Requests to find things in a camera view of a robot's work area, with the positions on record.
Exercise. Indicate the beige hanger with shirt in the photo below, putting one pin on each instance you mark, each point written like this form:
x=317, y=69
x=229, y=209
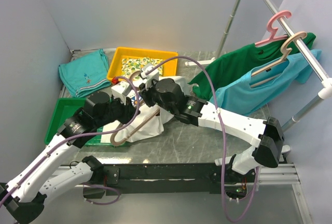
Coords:
x=285, y=50

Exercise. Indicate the green t-shirt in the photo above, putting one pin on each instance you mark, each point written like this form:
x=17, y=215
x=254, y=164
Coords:
x=231, y=66

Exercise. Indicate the metal clothes rack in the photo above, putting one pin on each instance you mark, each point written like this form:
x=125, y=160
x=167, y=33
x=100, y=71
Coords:
x=311, y=57

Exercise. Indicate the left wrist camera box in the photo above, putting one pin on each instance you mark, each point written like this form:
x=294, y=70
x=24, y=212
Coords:
x=121, y=89

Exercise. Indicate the light blue t-shirt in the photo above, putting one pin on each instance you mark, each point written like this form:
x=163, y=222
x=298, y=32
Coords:
x=249, y=93

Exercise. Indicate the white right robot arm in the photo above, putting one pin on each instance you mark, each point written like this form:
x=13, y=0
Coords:
x=265, y=137

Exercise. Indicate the black base beam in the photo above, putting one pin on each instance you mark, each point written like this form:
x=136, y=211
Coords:
x=161, y=178

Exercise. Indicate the yellow plastic tray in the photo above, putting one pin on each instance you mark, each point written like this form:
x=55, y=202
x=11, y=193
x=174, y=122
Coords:
x=169, y=68

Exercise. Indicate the green plastic tray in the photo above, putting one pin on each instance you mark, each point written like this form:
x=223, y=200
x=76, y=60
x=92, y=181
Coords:
x=65, y=108

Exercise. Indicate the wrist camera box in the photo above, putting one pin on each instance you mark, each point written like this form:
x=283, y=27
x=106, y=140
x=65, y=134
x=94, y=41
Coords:
x=149, y=74
x=121, y=89

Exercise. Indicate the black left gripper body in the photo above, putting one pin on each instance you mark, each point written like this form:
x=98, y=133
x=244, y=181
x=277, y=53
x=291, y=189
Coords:
x=117, y=110

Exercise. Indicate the white daisy print t-shirt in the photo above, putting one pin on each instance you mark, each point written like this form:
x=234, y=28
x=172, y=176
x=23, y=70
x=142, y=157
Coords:
x=164, y=118

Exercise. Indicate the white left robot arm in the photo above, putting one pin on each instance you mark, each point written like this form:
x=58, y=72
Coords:
x=26, y=195

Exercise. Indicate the aluminium rail frame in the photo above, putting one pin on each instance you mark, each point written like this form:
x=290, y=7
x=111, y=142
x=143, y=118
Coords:
x=229, y=177

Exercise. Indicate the teal folded t-shirt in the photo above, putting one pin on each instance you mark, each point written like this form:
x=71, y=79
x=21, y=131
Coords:
x=86, y=74

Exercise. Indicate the lemon print folded cloth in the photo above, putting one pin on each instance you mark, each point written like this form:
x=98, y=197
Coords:
x=131, y=65

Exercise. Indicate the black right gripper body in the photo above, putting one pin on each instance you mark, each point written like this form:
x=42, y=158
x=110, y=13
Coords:
x=151, y=97

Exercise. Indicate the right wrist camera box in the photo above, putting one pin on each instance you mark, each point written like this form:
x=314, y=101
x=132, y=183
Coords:
x=149, y=74

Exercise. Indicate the pink hanger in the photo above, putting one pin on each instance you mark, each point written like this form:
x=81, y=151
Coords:
x=273, y=29

